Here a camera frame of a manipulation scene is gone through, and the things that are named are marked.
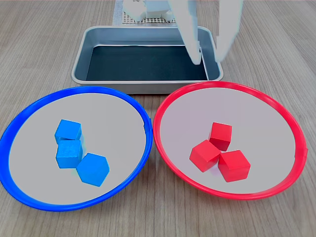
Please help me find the red cube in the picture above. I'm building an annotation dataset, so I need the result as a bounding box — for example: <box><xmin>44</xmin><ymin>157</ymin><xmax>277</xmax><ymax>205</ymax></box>
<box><xmin>208</xmin><ymin>121</ymin><xmax>233</xmax><ymax>152</ymax></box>
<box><xmin>218</xmin><ymin>150</ymin><xmax>251</xmax><ymax>183</ymax></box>
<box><xmin>189</xmin><ymin>139</ymin><xmax>222</xmax><ymax>173</ymax></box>

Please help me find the black mat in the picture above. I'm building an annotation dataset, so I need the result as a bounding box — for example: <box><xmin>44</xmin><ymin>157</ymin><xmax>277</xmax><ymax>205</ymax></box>
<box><xmin>85</xmin><ymin>45</ymin><xmax>209</xmax><ymax>81</ymax></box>

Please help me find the red-rimmed white plate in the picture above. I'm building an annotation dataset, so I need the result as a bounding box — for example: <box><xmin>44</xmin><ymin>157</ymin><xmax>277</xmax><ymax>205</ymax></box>
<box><xmin>153</xmin><ymin>80</ymin><xmax>309</xmax><ymax>201</ymax></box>

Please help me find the steel tray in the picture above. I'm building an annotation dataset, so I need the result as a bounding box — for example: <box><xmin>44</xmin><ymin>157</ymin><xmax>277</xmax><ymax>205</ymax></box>
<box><xmin>71</xmin><ymin>25</ymin><xmax>224</xmax><ymax>96</ymax></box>

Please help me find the blue cube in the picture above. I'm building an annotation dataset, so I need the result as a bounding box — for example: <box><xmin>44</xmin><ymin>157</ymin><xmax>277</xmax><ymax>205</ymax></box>
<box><xmin>76</xmin><ymin>152</ymin><xmax>111</xmax><ymax>188</ymax></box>
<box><xmin>55</xmin><ymin>139</ymin><xmax>84</xmax><ymax>169</ymax></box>
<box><xmin>54</xmin><ymin>119</ymin><xmax>82</xmax><ymax>145</ymax></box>

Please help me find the blue-rimmed white plate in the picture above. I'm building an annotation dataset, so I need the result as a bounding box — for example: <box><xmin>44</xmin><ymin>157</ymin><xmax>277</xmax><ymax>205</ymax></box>
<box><xmin>0</xmin><ymin>85</ymin><xmax>153</xmax><ymax>212</ymax></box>

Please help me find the pale perforated base plate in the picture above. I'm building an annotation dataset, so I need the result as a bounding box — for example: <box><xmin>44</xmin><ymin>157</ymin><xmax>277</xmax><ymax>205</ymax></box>
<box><xmin>112</xmin><ymin>0</ymin><xmax>177</xmax><ymax>26</ymax></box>

